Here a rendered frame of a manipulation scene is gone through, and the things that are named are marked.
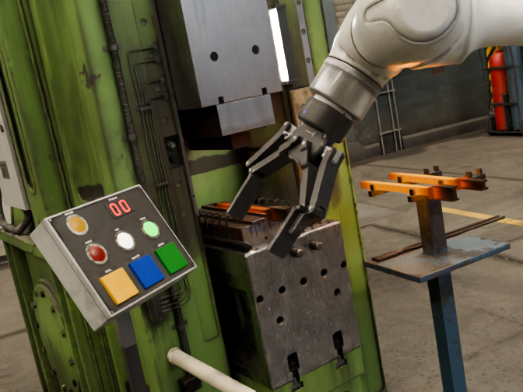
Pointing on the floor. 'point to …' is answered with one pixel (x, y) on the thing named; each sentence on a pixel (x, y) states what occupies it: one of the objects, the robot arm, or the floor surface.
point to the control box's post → (130, 353)
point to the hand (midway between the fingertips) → (257, 227)
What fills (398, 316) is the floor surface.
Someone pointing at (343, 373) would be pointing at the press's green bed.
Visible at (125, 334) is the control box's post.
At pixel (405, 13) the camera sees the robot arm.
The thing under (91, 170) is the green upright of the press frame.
